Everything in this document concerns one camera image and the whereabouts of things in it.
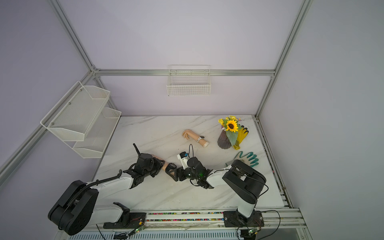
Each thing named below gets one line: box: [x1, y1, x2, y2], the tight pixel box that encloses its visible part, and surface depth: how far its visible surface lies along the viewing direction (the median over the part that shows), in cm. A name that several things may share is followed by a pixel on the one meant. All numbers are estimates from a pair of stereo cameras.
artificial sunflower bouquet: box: [218, 115, 242, 146], surface depth 82 cm
